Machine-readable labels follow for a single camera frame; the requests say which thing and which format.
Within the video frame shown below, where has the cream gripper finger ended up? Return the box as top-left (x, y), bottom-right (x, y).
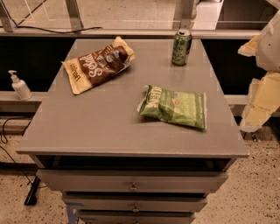
top-left (237, 36), bottom-right (259, 57)
top-left (240, 72), bottom-right (280, 132)

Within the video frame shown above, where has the green jalapeno chip bag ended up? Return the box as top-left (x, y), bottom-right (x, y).
top-left (137, 85), bottom-right (207, 130)

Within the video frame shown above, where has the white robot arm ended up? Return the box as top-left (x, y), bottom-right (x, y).
top-left (238, 10), bottom-right (280, 132)

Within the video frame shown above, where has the brown and cream chip bag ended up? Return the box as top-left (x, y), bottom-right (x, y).
top-left (62, 37), bottom-right (135, 95)

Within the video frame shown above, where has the green soda can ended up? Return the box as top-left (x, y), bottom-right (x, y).
top-left (171, 29), bottom-right (193, 66)

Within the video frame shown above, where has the grey drawer cabinet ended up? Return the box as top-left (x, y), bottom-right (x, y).
top-left (16, 38), bottom-right (250, 224)

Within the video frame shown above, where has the middle drawer with knob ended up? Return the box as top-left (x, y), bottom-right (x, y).
top-left (62, 195), bottom-right (207, 213)

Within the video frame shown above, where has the drawer with knob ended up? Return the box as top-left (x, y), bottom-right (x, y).
top-left (79, 211), bottom-right (194, 224)
top-left (37, 170), bottom-right (228, 193)
top-left (62, 195), bottom-right (207, 213)

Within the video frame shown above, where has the top drawer with knob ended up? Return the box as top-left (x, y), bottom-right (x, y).
top-left (37, 170), bottom-right (228, 193)

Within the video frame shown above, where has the bottom drawer with knob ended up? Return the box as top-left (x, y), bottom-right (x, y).
top-left (79, 211), bottom-right (194, 224)

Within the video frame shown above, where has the white pump dispenser bottle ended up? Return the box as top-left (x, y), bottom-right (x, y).
top-left (8, 70), bottom-right (32, 101)

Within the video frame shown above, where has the black floor stand foot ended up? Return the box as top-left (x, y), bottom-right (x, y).
top-left (24, 177), bottom-right (40, 206)

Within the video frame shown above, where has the black floor cable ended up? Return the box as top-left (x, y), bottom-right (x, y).
top-left (0, 116), bottom-right (47, 189)

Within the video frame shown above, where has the black cable on rail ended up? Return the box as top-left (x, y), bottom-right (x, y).
top-left (0, 0), bottom-right (103, 34)

